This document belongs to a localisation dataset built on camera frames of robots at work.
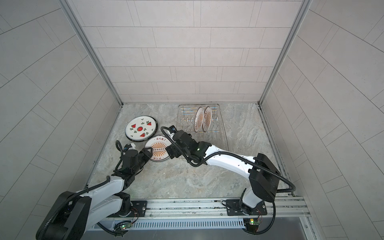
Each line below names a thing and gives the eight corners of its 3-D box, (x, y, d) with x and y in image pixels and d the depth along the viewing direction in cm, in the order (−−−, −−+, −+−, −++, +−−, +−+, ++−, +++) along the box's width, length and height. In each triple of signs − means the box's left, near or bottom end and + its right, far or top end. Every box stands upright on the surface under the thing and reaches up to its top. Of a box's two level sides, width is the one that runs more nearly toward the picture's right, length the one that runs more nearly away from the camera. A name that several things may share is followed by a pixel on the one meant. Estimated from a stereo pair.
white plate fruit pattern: (123, 141, 96) (121, 138, 94) (131, 118, 108) (130, 115, 106) (154, 141, 96) (153, 138, 94) (159, 118, 109) (158, 115, 106)
